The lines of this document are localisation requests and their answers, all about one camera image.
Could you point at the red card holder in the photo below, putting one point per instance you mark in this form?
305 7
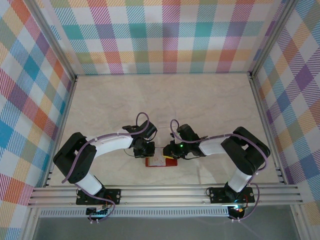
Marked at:
172 163

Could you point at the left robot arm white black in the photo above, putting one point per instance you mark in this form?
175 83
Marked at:
75 160

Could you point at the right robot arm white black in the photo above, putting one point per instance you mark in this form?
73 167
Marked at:
245 155

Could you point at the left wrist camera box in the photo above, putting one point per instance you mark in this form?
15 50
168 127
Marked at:
149 130

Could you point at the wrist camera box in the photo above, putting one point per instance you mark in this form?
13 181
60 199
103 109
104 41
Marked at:
149 130
187 132

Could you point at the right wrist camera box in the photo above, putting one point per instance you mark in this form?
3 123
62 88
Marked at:
187 132

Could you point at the aluminium mounting rail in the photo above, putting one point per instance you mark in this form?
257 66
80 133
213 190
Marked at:
162 195

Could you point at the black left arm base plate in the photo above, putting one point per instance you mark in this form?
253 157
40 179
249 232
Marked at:
113 196

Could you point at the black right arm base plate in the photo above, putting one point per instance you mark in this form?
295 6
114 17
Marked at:
217 196

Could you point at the aluminium table side rail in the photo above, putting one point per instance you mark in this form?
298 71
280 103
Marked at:
262 110
62 122

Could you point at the aluminium frame post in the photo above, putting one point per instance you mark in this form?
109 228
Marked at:
271 37
55 43

